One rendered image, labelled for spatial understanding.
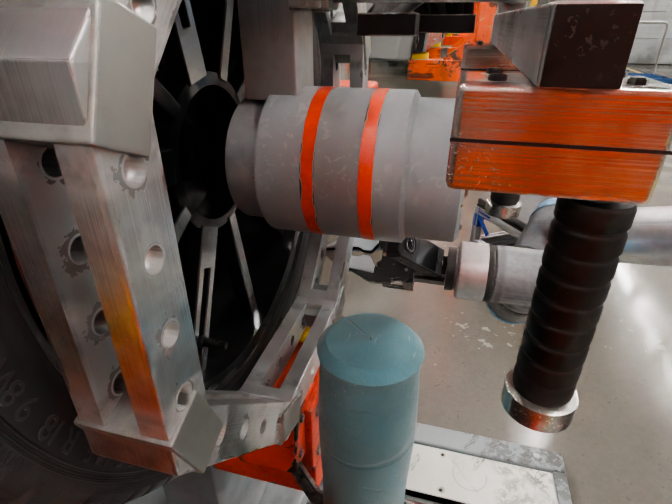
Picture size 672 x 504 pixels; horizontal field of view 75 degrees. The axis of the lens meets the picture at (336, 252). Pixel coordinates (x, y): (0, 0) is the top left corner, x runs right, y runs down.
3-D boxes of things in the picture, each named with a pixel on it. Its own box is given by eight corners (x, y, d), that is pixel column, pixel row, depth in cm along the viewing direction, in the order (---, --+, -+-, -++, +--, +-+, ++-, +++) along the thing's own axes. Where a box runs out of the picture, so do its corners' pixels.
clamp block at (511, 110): (447, 162, 26) (459, 64, 23) (619, 174, 24) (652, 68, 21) (443, 190, 21) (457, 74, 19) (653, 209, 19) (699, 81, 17)
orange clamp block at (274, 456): (234, 398, 50) (236, 461, 53) (299, 412, 49) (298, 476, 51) (260, 366, 57) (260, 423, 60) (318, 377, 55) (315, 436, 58)
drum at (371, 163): (281, 197, 54) (274, 75, 48) (459, 215, 49) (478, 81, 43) (228, 248, 42) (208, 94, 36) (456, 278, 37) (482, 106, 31)
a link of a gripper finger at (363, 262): (326, 274, 77) (378, 282, 75) (319, 265, 71) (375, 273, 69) (329, 257, 78) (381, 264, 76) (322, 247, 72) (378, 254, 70)
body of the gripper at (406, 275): (378, 288, 76) (449, 298, 74) (373, 275, 68) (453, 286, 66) (385, 246, 78) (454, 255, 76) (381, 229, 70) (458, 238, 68)
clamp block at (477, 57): (458, 86, 55) (464, 39, 52) (536, 89, 53) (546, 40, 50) (457, 92, 51) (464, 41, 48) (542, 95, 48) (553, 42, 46)
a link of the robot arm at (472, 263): (486, 294, 63) (491, 232, 66) (451, 289, 65) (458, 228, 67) (478, 306, 72) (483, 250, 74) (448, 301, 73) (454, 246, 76)
